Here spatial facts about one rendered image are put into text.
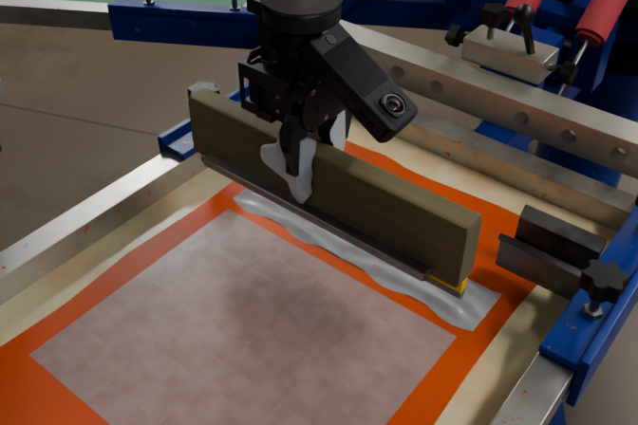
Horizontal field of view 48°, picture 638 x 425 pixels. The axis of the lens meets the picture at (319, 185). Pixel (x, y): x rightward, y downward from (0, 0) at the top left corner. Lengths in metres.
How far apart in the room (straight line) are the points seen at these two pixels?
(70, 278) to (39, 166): 1.89
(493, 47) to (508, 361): 0.47
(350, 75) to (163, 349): 0.35
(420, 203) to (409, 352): 0.19
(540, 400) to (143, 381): 0.39
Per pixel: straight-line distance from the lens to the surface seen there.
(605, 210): 0.96
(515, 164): 0.98
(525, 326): 0.83
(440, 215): 0.65
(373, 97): 0.64
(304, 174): 0.71
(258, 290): 0.83
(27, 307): 0.88
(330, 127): 0.72
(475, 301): 0.83
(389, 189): 0.67
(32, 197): 2.63
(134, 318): 0.83
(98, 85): 3.18
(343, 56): 0.65
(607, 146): 1.00
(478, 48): 1.08
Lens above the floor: 1.56
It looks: 39 degrees down
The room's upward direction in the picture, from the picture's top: straight up
